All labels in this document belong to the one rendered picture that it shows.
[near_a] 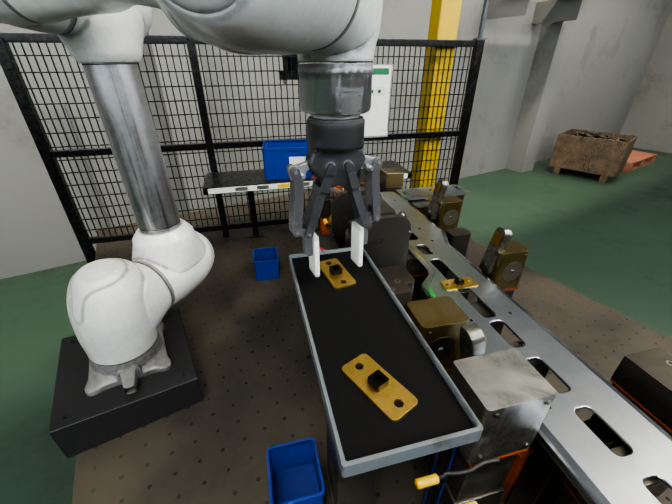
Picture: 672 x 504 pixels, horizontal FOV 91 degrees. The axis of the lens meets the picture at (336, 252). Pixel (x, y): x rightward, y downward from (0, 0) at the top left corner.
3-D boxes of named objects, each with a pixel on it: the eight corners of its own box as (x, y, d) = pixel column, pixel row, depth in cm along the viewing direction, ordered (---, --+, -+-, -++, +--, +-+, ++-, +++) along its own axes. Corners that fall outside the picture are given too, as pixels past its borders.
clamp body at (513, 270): (507, 348, 102) (542, 249, 85) (473, 355, 100) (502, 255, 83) (493, 333, 108) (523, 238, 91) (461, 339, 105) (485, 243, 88)
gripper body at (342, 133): (314, 120, 38) (317, 197, 43) (379, 116, 41) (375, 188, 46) (295, 112, 44) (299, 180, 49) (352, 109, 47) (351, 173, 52)
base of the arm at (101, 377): (85, 413, 73) (76, 397, 70) (88, 344, 89) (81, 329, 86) (175, 380, 81) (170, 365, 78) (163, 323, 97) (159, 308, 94)
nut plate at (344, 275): (357, 284, 52) (357, 278, 52) (335, 290, 51) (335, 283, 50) (336, 259, 59) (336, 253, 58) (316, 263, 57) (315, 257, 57)
